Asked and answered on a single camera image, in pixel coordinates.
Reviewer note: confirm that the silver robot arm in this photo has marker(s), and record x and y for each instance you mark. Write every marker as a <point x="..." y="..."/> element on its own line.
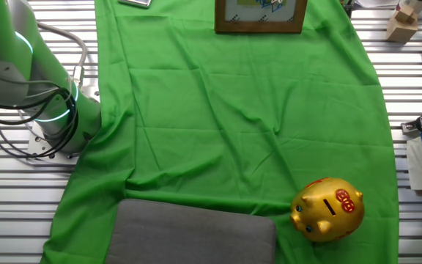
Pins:
<point x="50" y="84"/>

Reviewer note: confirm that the green cloth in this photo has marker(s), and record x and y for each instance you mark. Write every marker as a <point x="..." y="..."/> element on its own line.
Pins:
<point x="196" y="128"/>

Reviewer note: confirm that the gray cushion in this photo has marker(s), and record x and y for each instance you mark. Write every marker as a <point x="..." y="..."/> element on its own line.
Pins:
<point x="189" y="234"/>

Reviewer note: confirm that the golden piggy bank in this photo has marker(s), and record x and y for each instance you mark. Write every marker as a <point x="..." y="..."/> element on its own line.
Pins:
<point x="324" y="212"/>

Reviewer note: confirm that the light wooden block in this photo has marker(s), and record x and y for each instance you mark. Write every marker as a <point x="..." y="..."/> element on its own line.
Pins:
<point x="401" y="31"/>

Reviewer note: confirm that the wooden picture frame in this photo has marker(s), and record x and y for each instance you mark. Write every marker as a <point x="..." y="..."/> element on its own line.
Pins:
<point x="255" y="26"/>

